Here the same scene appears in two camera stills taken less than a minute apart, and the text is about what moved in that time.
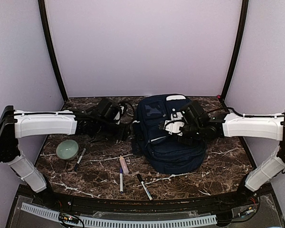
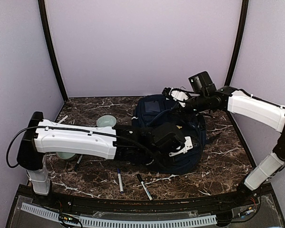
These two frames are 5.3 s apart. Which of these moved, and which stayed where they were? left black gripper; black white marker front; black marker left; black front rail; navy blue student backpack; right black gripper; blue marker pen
Moved: blue marker pen; right black gripper; left black gripper
Stayed: black marker left; navy blue student backpack; black front rail; black white marker front
